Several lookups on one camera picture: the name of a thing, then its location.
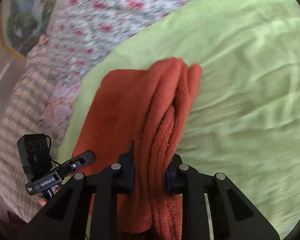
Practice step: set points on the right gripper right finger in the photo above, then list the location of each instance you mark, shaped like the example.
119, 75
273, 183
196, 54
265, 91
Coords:
214, 207

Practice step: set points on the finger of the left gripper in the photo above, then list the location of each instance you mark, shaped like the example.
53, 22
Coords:
72, 165

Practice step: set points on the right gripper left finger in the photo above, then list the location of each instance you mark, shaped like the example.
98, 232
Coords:
86, 206

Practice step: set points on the rust orange knit sweater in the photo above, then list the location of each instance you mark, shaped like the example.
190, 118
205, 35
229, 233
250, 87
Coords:
146, 110

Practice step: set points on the person's left hand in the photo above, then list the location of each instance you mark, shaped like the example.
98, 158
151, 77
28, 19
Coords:
47, 196

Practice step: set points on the purple floral pillow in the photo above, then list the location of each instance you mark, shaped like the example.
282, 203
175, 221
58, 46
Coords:
60, 107

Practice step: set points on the beige plaid blanket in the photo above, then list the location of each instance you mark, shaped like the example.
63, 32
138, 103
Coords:
26, 113

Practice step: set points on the light green bed sheet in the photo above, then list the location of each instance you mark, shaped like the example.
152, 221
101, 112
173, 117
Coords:
245, 121

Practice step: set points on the white floral quilt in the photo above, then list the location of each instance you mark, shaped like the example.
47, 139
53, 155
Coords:
82, 33

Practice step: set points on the gold framed picture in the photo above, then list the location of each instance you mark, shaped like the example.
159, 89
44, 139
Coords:
22, 22

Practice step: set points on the black camera box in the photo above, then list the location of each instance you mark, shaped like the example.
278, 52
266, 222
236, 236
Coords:
35, 155

